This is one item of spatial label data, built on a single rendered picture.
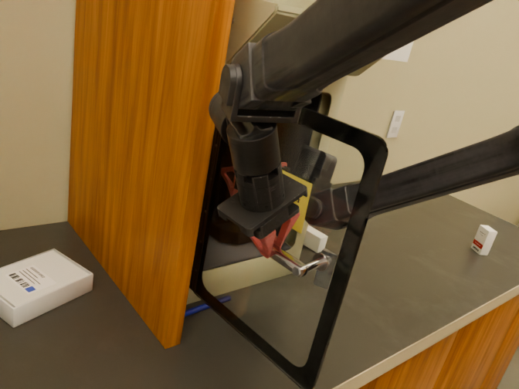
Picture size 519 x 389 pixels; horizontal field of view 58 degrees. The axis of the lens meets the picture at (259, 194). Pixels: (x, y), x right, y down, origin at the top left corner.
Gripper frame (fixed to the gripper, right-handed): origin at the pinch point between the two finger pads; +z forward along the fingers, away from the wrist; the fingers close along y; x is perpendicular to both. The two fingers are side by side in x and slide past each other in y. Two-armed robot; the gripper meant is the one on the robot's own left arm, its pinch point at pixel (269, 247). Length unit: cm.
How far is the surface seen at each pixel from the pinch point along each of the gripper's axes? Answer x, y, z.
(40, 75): -66, 3, -9
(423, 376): 10, -34, 67
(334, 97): -19.9, -36.8, -0.2
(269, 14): -11.9, -15.0, -25.2
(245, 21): -16.9, -14.5, -23.4
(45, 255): -43, 22, 15
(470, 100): -52, -169, 72
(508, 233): -1, -104, 77
